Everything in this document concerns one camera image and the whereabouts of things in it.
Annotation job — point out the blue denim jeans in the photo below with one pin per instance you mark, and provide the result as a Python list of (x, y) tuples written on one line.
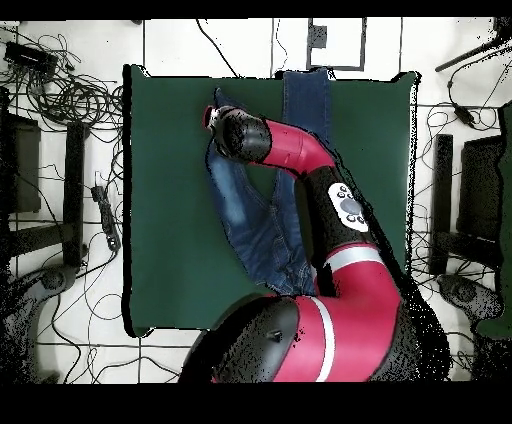
[(256, 232)]

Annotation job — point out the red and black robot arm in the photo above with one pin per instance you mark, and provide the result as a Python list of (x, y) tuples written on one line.
[(344, 280)]

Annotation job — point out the dark flat panel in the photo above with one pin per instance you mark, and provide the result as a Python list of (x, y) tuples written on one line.
[(480, 180), (28, 168)]

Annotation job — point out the grey floor plate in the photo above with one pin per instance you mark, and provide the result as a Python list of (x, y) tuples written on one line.
[(318, 36)]

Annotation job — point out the black power strip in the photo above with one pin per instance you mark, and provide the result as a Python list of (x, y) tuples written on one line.
[(106, 216)]

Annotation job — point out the dark green table cloth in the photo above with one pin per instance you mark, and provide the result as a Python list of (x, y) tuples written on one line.
[(168, 260)]

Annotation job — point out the black upright bar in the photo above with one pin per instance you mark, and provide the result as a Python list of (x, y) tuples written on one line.
[(443, 200), (74, 192)]

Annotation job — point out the black box device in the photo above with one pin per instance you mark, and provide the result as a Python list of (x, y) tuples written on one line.
[(30, 56)]

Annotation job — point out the black slanted crossbar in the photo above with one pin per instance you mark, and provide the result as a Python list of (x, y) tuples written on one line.
[(36, 240)]

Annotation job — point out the black stand base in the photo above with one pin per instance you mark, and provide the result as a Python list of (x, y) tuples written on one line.
[(56, 278), (464, 292)]

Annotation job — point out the black power adapter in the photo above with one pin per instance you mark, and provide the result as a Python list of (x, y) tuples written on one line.
[(464, 114)]

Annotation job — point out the black tripod leg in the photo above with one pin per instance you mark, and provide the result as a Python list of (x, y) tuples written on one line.
[(464, 57)]

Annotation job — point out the green cloth sheet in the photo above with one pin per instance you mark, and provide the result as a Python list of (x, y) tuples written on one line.
[(507, 200)]

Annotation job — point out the grey rectangular floor frame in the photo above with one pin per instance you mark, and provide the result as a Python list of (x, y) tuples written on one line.
[(363, 44)]

